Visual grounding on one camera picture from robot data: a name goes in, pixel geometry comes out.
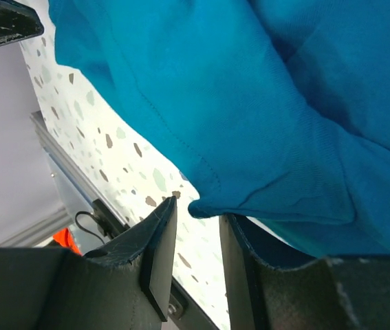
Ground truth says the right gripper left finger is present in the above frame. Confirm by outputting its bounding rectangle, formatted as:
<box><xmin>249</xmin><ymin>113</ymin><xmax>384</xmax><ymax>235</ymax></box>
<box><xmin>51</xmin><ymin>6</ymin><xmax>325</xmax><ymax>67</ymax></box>
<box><xmin>0</xmin><ymin>197</ymin><xmax>177</xmax><ymax>329</ymax></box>

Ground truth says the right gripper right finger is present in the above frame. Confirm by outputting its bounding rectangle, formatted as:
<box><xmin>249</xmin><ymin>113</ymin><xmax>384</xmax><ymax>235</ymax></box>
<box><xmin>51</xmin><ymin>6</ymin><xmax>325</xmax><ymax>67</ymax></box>
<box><xmin>219</xmin><ymin>214</ymin><xmax>390</xmax><ymax>329</ymax></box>

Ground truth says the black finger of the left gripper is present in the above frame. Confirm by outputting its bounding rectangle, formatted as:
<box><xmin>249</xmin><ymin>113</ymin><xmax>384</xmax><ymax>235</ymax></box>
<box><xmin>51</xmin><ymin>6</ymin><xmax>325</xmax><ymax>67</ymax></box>
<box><xmin>0</xmin><ymin>1</ymin><xmax>44</xmax><ymax>47</ymax></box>

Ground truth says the blue t shirt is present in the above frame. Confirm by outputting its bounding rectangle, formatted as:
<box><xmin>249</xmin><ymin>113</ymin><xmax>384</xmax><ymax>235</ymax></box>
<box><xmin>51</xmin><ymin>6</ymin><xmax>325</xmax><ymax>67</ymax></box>
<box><xmin>49</xmin><ymin>1</ymin><xmax>390</xmax><ymax>256</ymax></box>

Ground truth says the orange plastic basket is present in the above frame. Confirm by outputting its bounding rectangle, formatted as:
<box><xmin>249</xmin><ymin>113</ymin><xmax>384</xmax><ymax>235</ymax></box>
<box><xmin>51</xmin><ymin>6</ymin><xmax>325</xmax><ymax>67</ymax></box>
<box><xmin>52</xmin><ymin>228</ymin><xmax>81</xmax><ymax>255</ymax></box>

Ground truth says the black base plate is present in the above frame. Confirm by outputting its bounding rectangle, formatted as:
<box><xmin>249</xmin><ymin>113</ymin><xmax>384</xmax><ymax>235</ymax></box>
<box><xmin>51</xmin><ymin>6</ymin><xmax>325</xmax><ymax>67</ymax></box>
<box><xmin>169</xmin><ymin>278</ymin><xmax>219</xmax><ymax>330</ymax></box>

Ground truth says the aluminium frame rail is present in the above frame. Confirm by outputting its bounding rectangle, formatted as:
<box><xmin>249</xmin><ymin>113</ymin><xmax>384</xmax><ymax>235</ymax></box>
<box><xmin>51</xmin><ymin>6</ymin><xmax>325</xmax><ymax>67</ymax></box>
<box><xmin>0</xmin><ymin>111</ymin><xmax>129</xmax><ymax>252</ymax></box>

